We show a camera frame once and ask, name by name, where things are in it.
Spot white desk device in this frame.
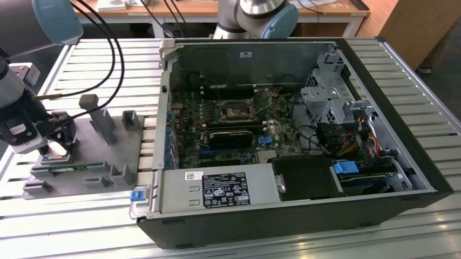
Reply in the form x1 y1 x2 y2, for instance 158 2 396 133
97 0 146 12

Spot hard disk in blue carrier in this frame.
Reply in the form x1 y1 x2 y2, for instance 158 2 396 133
333 160 396 196

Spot grey parts rack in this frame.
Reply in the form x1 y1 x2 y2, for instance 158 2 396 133
22 94 147 200

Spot metal socket cover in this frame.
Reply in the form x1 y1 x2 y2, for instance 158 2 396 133
248 86 281 114

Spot white papers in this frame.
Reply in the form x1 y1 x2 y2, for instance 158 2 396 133
298 0 348 9

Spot silver chipset heatsink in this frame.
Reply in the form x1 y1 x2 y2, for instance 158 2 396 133
257 151 277 164

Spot silver metal disk bay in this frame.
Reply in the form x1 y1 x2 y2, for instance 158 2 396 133
301 51 380 135

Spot yellow red wire bundle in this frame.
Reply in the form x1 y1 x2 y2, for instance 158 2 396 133
339 115 384 160

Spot CPU socket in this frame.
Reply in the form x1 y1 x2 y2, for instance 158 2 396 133
218 99 261 124

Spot green motherboard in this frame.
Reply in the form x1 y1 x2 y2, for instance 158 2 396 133
167 86 318 169

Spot black graphics card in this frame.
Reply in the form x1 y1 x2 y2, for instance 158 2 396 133
208 130 254 151

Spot grey power supply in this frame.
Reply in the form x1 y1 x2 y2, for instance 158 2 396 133
154 163 282 218

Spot black wire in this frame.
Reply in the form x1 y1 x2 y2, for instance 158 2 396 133
290 99 337 158

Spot black PC case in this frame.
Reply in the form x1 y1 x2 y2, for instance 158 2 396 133
127 37 456 250

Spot wooden cabinet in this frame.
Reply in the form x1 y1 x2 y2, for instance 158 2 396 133
355 0 461 71

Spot thin black cable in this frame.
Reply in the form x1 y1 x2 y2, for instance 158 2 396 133
54 0 123 121
163 0 189 25
31 0 118 100
143 0 171 37

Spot black RAM slot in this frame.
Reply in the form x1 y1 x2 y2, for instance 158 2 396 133
208 124 268 132
206 120 266 127

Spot wooden desk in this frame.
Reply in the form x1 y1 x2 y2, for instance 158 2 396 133
70 0 372 38

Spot green RAM stick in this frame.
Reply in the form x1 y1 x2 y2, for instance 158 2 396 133
49 162 106 173

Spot black plastic shroud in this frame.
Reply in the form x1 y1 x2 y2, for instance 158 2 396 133
270 158 344 202

